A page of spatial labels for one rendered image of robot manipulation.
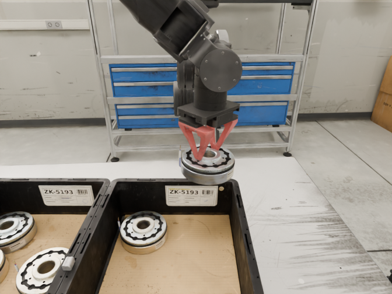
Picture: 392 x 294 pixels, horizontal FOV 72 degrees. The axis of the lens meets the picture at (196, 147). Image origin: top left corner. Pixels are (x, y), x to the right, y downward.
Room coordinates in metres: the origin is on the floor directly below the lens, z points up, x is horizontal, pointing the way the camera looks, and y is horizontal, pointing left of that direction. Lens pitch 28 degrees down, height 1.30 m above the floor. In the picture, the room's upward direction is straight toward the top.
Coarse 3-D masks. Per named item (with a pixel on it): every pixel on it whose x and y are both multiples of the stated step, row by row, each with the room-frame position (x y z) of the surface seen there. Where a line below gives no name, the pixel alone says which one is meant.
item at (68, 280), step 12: (120, 180) 0.53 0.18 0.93; (132, 180) 0.53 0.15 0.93; (144, 180) 0.53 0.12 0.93; (156, 180) 0.53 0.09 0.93; (168, 180) 0.53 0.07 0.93; (180, 180) 0.53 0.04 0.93; (228, 180) 0.53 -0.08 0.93; (108, 192) 0.48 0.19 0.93; (240, 192) 0.48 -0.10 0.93; (240, 204) 0.44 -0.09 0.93; (96, 216) 0.40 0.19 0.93; (240, 216) 0.40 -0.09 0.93; (96, 228) 0.37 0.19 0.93; (240, 228) 0.38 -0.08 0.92; (84, 240) 0.34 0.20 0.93; (84, 252) 0.32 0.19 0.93; (252, 252) 0.32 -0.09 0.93; (252, 264) 0.29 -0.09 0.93; (72, 276) 0.27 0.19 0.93; (252, 276) 0.27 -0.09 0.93; (60, 288) 0.25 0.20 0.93; (252, 288) 0.26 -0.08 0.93
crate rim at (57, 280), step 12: (0, 180) 0.53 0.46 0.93; (12, 180) 0.53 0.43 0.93; (24, 180) 0.53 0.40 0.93; (36, 180) 0.53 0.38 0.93; (48, 180) 0.53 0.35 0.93; (60, 180) 0.53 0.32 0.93; (72, 180) 0.53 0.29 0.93; (84, 180) 0.53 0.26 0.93; (96, 180) 0.53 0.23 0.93; (108, 180) 0.53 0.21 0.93; (96, 204) 0.44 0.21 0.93; (84, 228) 0.37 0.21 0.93; (72, 252) 0.32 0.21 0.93; (60, 276) 0.27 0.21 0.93; (48, 288) 0.25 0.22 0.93
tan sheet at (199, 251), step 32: (192, 224) 0.49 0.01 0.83; (224, 224) 0.49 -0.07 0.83; (128, 256) 0.39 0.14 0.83; (160, 256) 0.39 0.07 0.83; (192, 256) 0.39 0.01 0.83; (224, 256) 0.39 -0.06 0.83; (128, 288) 0.32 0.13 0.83; (160, 288) 0.32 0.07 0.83; (192, 288) 0.32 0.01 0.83; (224, 288) 0.32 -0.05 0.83
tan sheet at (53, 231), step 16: (48, 224) 0.49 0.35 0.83; (64, 224) 0.49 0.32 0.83; (80, 224) 0.49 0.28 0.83; (32, 240) 0.44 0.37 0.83; (48, 240) 0.44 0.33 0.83; (64, 240) 0.44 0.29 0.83; (16, 256) 0.39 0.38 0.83; (32, 256) 0.39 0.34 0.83; (16, 272) 0.35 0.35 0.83; (0, 288) 0.32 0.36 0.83
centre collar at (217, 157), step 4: (208, 148) 0.47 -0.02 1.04; (208, 152) 0.47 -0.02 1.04; (212, 152) 0.46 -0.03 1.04; (216, 152) 0.46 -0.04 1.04; (216, 156) 0.44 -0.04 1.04; (220, 156) 0.45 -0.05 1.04; (204, 160) 0.43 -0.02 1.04; (208, 160) 0.43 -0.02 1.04; (212, 160) 0.43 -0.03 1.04; (216, 160) 0.43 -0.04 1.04
